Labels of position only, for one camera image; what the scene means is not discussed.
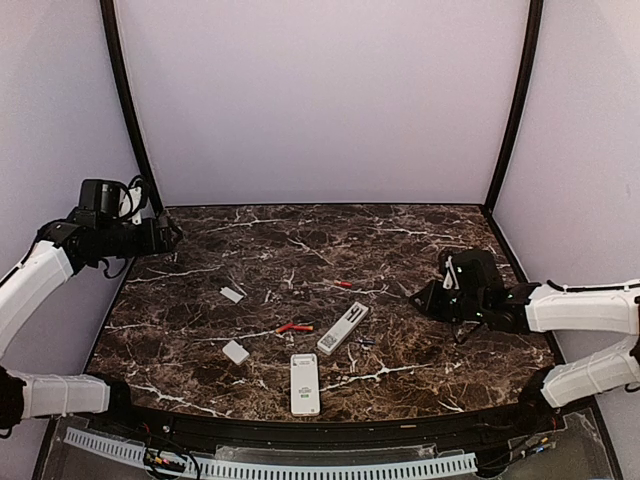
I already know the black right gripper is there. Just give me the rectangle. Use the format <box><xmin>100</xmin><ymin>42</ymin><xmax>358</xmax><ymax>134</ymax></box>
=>
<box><xmin>410</xmin><ymin>278</ymin><xmax>488</xmax><ymax>325</ymax></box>

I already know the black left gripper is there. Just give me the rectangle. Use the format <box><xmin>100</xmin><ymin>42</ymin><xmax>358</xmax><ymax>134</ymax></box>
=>
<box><xmin>98</xmin><ymin>215</ymin><xmax>182</xmax><ymax>258</ymax></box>

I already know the white KT-16 remote control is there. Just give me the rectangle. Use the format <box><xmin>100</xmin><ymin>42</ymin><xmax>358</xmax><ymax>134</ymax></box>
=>
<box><xmin>317</xmin><ymin>302</ymin><xmax>370</xmax><ymax>355</ymax></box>

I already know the white battery cover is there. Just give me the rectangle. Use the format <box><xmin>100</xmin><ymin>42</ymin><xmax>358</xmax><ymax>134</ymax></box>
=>
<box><xmin>222</xmin><ymin>340</ymin><xmax>250</xmax><ymax>365</ymax></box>
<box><xmin>219</xmin><ymin>287</ymin><xmax>245</xmax><ymax>304</ymax></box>

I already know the white remote with green buttons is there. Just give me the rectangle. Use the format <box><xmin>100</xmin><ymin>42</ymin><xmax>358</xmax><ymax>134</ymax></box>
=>
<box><xmin>290</xmin><ymin>353</ymin><xmax>321</xmax><ymax>417</ymax></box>

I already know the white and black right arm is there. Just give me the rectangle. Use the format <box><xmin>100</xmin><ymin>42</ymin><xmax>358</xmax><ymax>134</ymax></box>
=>
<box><xmin>409</xmin><ymin>249</ymin><xmax>639</xmax><ymax>434</ymax></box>

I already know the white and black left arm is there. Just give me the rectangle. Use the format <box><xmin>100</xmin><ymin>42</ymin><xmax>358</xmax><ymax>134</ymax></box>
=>
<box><xmin>1</xmin><ymin>175</ymin><xmax>184</xmax><ymax>438</ymax></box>

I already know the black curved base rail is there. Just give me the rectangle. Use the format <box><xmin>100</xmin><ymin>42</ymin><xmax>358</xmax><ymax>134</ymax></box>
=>
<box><xmin>85</xmin><ymin>405</ymin><xmax>565</xmax><ymax>451</ymax></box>

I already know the white slotted cable duct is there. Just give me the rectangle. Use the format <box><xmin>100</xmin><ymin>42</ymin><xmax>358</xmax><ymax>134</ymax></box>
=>
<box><xmin>64</xmin><ymin>427</ymin><xmax>478</xmax><ymax>479</ymax></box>

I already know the right black frame post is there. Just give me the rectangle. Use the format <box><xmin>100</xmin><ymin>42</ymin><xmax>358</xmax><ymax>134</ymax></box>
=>
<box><xmin>483</xmin><ymin>0</ymin><xmax>544</xmax><ymax>217</ymax></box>

